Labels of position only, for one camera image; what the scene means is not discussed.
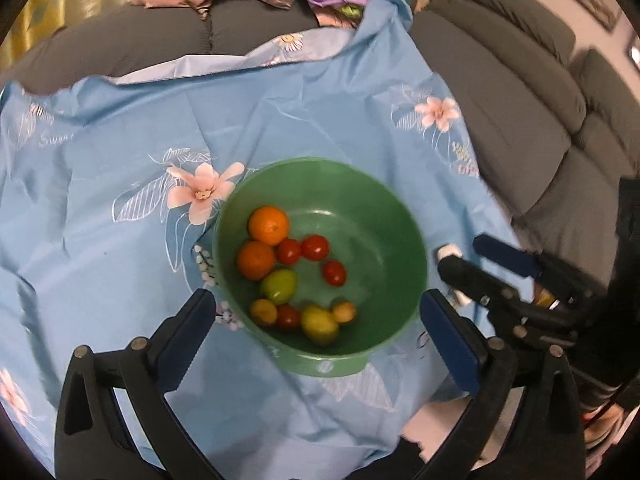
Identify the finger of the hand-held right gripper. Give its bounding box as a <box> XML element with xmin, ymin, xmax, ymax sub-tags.
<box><xmin>472</xmin><ymin>234</ymin><xmax>607</xmax><ymax>307</ymax></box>
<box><xmin>437</xmin><ymin>255</ymin><xmax>532</xmax><ymax>332</ymax></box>

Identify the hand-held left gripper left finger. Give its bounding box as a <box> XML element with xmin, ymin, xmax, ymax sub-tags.
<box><xmin>54</xmin><ymin>288</ymin><xmax>226</xmax><ymax>480</ymax></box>

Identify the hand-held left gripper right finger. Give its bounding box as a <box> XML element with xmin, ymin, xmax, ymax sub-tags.
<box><xmin>415</xmin><ymin>288</ymin><xmax>586</xmax><ymax>480</ymax></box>

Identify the small orange kumquat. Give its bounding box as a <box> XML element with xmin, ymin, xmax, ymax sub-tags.
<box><xmin>249</xmin><ymin>298</ymin><xmax>278</xmax><ymax>327</ymax></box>

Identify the red cherry tomato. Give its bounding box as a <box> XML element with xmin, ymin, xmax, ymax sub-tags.
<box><xmin>300</xmin><ymin>234</ymin><xmax>330</xmax><ymax>262</ymax></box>
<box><xmin>274</xmin><ymin>304</ymin><xmax>302</xmax><ymax>331</ymax></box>
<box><xmin>322</xmin><ymin>259</ymin><xmax>347</xmax><ymax>287</ymax></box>
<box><xmin>276</xmin><ymin>238</ymin><xmax>303</xmax><ymax>266</ymax></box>

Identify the green plastic bowl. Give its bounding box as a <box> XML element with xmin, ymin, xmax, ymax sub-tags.
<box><xmin>212</xmin><ymin>158</ymin><xmax>428</xmax><ymax>378</ymax></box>

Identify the green plum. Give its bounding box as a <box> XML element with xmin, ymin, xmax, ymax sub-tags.
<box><xmin>259</xmin><ymin>268</ymin><xmax>299</xmax><ymax>301</ymax></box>

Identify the yellow-green lemon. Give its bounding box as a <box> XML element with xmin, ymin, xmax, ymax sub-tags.
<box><xmin>300</xmin><ymin>305</ymin><xmax>341</xmax><ymax>347</ymax></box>

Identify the orange mandarin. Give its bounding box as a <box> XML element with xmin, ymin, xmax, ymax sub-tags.
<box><xmin>236</xmin><ymin>240</ymin><xmax>277</xmax><ymax>281</ymax></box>
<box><xmin>248</xmin><ymin>206</ymin><xmax>291</xmax><ymax>247</ymax></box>

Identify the grey sofa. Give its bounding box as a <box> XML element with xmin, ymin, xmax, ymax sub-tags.
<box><xmin>0</xmin><ymin>0</ymin><xmax>640</xmax><ymax>281</ymax></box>

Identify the blue floral cloth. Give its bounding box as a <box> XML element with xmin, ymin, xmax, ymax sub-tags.
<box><xmin>0</xmin><ymin>0</ymin><xmax>521</xmax><ymax>471</ymax></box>

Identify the peach cloth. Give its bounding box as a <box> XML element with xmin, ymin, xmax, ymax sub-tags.
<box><xmin>317</xmin><ymin>7</ymin><xmax>351</xmax><ymax>27</ymax></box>

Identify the gold curtain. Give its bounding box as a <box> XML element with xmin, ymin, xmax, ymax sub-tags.
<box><xmin>0</xmin><ymin>0</ymin><xmax>132</xmax><ymax>58</ymax></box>

